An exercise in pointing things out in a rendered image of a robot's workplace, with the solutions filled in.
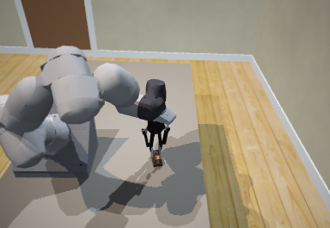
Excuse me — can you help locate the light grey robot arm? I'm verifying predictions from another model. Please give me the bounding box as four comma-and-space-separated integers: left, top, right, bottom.
0, 46, 176, 169

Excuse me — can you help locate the brown cube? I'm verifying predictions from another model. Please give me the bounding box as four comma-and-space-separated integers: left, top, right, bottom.
153, 150, 160, 156
153, 155, 162, 164

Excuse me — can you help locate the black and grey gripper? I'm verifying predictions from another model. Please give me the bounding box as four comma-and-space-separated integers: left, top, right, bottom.
142, 121, 170, 158

